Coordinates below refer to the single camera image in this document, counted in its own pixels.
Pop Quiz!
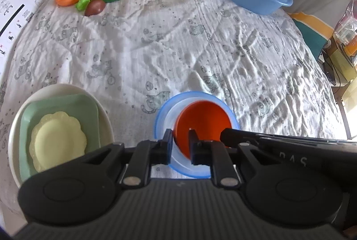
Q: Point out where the brown toy vegetable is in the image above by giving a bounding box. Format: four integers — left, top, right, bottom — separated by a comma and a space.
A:
84, 0, 106, 17

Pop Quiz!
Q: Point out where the clear plastic bag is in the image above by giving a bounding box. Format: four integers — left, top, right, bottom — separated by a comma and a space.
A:
333, 0, 357, 45

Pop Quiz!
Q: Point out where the yellow flower-shaped plate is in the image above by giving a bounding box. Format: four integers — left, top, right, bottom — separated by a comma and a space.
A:
29, 114, 87, 173

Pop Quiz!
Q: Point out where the small blue bowl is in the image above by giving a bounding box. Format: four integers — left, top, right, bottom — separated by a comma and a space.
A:
154, 91, 241, 180

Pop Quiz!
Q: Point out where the white round plate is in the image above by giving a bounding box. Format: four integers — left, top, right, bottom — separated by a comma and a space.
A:
8, 83, 115, 189

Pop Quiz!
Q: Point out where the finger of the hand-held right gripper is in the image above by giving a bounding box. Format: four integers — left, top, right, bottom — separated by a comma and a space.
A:
220, 128, 357, 147

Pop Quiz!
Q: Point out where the teal and white bedding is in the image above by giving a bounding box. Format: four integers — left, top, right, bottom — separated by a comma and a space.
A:
184, 0, 357, 62

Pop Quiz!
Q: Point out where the small red-orange bowl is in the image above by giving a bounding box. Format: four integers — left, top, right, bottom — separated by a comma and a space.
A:
173, 101, 238, 159

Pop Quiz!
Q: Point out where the black cable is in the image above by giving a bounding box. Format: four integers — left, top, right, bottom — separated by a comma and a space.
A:
319, 50, 343, 87

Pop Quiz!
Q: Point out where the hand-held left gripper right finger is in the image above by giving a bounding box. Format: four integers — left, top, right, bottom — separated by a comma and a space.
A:
188, 129, 268, 187

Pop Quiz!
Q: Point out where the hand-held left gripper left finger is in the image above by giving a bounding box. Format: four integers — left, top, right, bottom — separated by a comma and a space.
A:
81, 128, 174, 186

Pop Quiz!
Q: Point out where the yellow box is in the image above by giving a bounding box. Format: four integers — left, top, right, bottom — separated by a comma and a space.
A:
332, 45, 357, 84

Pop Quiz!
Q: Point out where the green square plate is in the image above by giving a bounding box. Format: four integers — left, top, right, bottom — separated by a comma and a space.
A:
19, 93, 99, 179

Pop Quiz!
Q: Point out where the white printed cloth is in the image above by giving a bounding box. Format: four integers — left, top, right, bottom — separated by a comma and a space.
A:
0, 0, 352, 232

